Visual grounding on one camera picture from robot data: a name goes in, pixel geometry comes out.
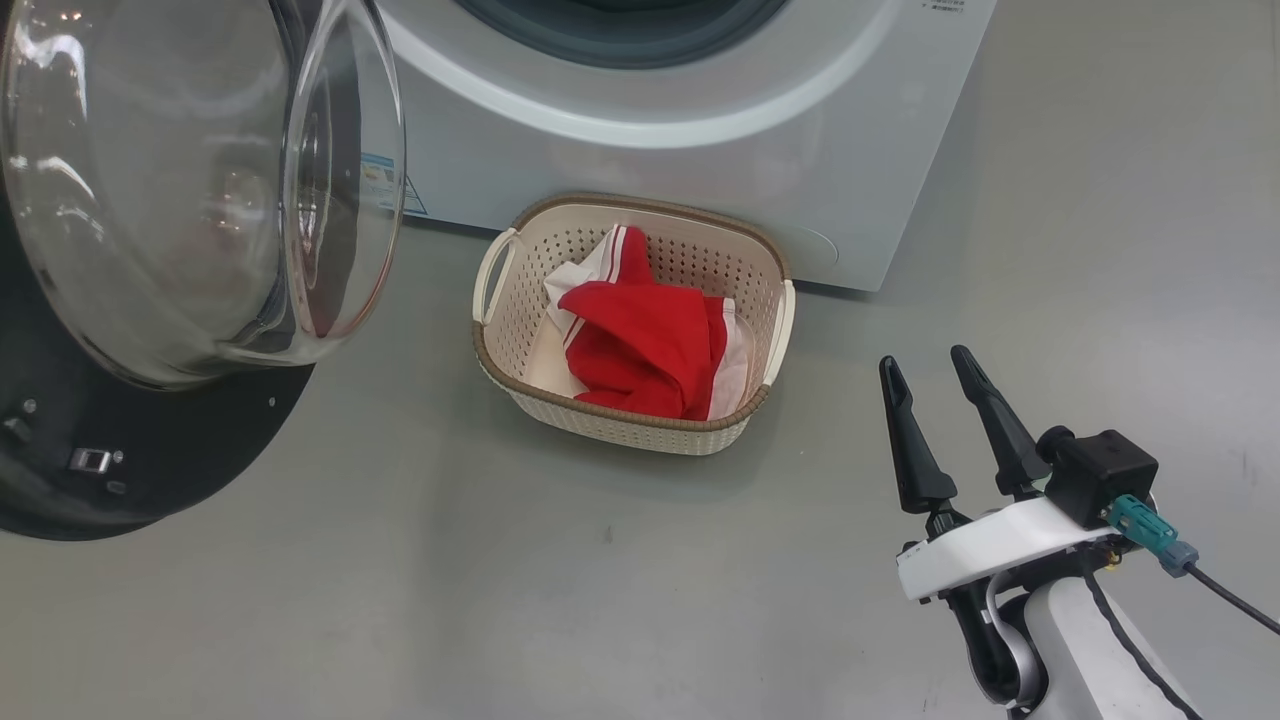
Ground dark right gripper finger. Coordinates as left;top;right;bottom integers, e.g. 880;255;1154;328
949;345;1052;502
878;355;959;517

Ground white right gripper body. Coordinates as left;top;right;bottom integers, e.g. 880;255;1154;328
895;495;1133;607

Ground red and white shorts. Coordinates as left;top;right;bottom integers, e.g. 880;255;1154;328
543;225;754;422
557;280;730;422

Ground black round glass washer door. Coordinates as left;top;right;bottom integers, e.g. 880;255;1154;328
0;0;409;542

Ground cream perforated laundry basket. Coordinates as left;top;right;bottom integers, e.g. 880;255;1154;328
471;192;798;458

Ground white front-load washing machine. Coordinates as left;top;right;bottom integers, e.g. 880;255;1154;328
375;0;1001;294

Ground grey rubber door seal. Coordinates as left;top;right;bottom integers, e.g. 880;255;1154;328
454;0;792;70

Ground blue energy label sticker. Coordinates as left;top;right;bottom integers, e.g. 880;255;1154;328
360;152;430;217

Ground right cable with teal connector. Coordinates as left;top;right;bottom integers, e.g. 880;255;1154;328
1104;493;1280;638

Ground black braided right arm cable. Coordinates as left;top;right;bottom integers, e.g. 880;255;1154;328
1080;572;1204;720

